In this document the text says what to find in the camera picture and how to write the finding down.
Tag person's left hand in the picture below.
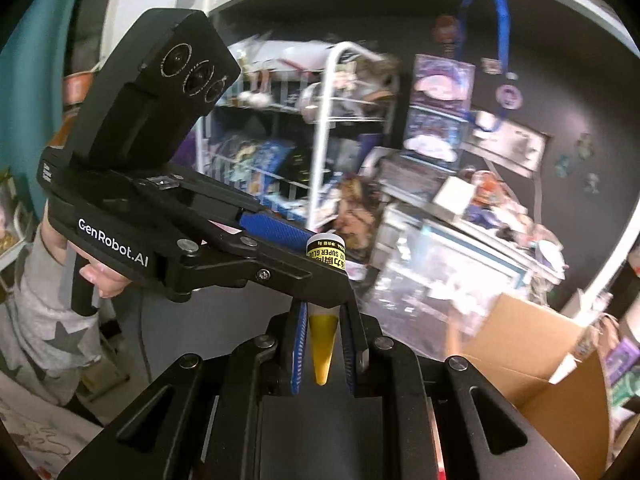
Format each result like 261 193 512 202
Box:
41 204 127 301

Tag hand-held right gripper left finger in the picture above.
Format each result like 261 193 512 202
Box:
57 301 307 480

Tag grey printed box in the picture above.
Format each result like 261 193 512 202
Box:
377 152 451 201

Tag white metal frame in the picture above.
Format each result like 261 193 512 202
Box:
207 0 640 321

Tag blue cloud print box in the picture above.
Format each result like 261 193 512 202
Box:
402 105 471 161

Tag small white box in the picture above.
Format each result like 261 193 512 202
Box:
434 175 477 216

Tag pile of small toys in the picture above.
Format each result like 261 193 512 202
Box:
470 170 567 272

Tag yellow label glue bottle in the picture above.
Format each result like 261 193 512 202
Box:
306 232 349 387

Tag brown print book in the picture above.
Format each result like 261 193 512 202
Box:
332 175 388 263

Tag blue rimmed clear storage box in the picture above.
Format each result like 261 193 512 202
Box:
382 205 533 291

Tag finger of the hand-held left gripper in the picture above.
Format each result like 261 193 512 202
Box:
210 209 323 258
166 234 360 312

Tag framed card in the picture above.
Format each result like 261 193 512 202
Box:
462 120 550 180

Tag gold framed picture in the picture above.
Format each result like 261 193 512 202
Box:
0 167 33 261

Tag teal curtain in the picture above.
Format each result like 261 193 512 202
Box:
0 0 103 221

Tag blue lanyard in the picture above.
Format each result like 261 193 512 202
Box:
459 0 516 133

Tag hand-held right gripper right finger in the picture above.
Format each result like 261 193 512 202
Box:
342 302 576 480

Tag pink character print box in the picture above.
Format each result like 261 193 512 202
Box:
412 55 476 111

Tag brown cardboard box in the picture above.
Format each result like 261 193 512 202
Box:
444 292 615 480

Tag small doll figure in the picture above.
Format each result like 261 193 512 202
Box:
432 14 463 58

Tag round purple badge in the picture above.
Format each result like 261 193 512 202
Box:
496 85 523 110

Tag blue printed package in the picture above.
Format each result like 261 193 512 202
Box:
212 132 297 196

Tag purple box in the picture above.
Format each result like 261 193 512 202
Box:
605 337 640 376

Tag white metal rack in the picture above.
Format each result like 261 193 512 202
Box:
192 41 398 233

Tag clear crumpled plastic bag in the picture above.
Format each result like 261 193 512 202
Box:
367 260 501 361

